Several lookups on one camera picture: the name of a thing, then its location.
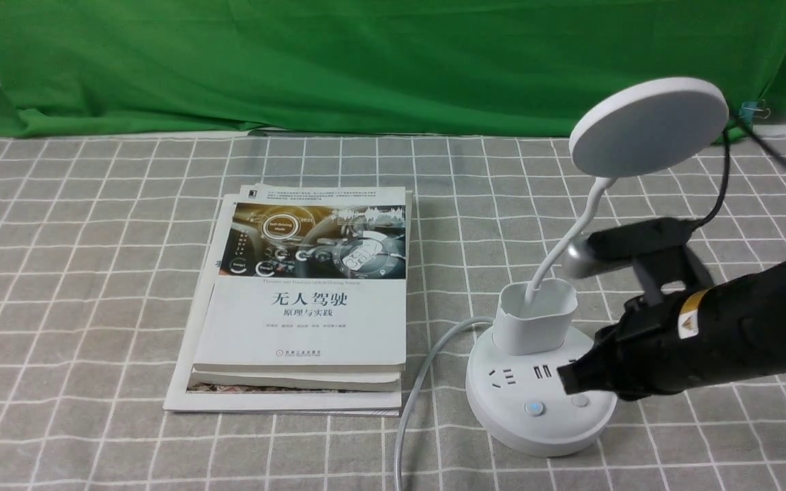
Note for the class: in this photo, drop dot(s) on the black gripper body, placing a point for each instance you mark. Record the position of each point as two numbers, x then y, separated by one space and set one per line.
636 353

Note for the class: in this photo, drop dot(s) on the white desk lamp with sockets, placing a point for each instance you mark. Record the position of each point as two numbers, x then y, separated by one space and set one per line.
512 384

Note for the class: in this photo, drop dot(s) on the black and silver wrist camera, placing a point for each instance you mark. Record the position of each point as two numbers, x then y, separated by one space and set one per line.
656 250

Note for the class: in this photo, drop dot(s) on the green backdrop cloth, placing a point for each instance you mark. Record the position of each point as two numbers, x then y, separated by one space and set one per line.
497 68

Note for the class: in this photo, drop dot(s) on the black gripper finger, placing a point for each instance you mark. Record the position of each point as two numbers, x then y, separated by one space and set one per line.
588 373

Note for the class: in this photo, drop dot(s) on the top white autonomous driving book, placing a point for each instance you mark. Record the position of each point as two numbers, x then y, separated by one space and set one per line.
308 279

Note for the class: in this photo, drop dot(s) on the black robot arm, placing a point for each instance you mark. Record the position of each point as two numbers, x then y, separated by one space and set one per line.
684 332

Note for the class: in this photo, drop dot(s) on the grey checked tablecloth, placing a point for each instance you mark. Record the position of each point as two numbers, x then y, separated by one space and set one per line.
101 242

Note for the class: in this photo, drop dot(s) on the blue binder clip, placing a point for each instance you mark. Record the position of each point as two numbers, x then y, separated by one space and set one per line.
750 112

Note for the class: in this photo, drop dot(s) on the bottom thin white magazine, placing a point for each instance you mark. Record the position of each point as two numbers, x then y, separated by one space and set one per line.
179 399

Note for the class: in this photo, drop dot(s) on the middle white book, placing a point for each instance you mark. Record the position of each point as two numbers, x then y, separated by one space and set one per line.
330 382

